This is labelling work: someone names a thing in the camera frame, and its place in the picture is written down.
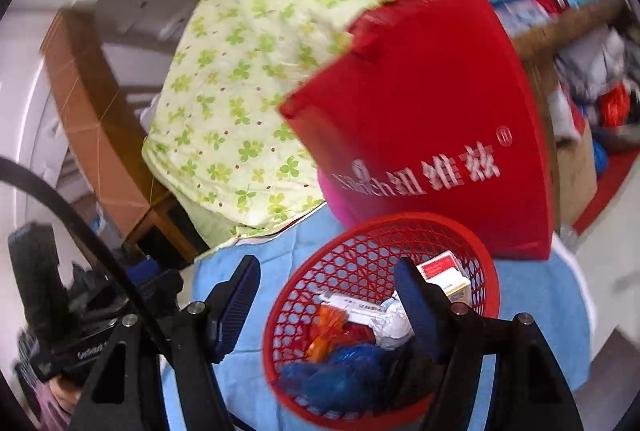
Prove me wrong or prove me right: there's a red Nilrich shopping bag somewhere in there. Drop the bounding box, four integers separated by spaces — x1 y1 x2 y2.
280 0 553 261

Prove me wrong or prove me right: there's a red plastic mesh basket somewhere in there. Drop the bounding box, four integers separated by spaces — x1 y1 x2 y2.
262 212 500 430

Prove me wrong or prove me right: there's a left hand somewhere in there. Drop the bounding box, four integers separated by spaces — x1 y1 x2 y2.
48 376 81 414

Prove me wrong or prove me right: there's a black plastic bag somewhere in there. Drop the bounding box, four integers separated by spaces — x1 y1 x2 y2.
383 337 442 408

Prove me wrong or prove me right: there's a pink pillow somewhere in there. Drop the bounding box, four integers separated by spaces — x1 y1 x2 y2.
317 171 358 229

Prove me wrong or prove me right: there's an orange white carton box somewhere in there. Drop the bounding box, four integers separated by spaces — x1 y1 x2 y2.
416 251 472 307

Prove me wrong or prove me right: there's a blue plastic bag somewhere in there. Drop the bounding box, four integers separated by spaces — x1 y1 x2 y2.
277 343 394 413

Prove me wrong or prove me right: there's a black cable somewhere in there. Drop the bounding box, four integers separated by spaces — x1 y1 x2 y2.
0 156 170 347

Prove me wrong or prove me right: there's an orange white wrapper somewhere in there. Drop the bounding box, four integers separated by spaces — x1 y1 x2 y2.
304 292 414 363

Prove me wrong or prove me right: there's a red plastic bag strip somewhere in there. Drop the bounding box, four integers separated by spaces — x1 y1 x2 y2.
330 323 376 350

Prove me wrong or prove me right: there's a green clover patterned quilt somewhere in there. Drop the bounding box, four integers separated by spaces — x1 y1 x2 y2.
142 0 390 249

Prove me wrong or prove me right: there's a brown wooden cabinet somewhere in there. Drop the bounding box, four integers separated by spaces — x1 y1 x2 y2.
40 8 206 266

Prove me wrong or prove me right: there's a long white medicine box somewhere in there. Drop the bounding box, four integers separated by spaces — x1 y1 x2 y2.
317 290 387 327

